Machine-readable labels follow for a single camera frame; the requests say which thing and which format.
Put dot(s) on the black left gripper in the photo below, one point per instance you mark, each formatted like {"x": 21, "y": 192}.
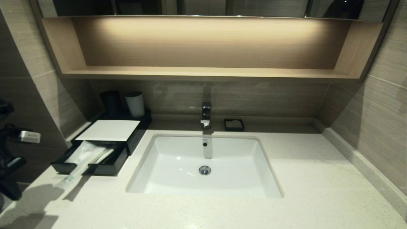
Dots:
{"x": 6, "y": 165}

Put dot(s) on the black pull-out drawer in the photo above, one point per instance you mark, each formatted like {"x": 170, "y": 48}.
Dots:
{"x": 108, "y": 168}

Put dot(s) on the short clear toothbrush packet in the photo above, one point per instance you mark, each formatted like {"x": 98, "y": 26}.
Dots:
{"x": 105, "y": 155}

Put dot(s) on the black box with white lid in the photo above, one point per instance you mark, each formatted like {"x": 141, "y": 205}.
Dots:
{"x": 109, "y": 130}

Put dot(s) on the black cup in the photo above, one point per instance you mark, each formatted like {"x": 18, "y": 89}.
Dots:
{"x": 110, "y": 103}

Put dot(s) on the white cup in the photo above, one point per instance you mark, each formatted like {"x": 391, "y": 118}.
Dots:
{"x": 135, "y": 105}

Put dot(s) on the chrome sink drain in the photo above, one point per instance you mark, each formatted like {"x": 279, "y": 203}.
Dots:
{"x": 204, "y": 170}

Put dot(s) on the white ceramic sink basin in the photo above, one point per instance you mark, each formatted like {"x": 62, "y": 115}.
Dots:
{"x": 206, "y": 159}

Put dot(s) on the chrome faucet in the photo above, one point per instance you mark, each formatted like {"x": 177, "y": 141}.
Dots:
{"x": 206, "y": 114}

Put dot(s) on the black soap dish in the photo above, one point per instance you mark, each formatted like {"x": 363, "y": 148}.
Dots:
{"x": 227, "y": 127}

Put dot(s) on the small beige soap bar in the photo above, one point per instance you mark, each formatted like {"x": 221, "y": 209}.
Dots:
{"x": 235, "y": 122}

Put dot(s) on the mirror cabinet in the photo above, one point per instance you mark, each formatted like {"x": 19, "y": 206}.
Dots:
{"x": 254, "y": 8}

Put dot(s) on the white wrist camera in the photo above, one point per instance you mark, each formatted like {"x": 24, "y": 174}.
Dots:
{"x": 30, "y": 136}

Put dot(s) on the wooden wall shelf niche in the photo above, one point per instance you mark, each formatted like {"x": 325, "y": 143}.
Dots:
{"x": 203, "y": 47}

